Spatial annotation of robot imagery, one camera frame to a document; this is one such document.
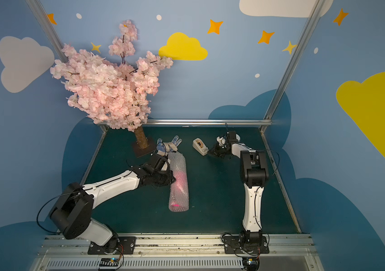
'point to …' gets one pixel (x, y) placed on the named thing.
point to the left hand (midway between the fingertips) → (177, 177)
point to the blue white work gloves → (164, 148)
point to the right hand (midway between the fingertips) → (211, 150)
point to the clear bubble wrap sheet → (178, 161)
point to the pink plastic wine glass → (179, 189)
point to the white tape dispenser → (199, 146)
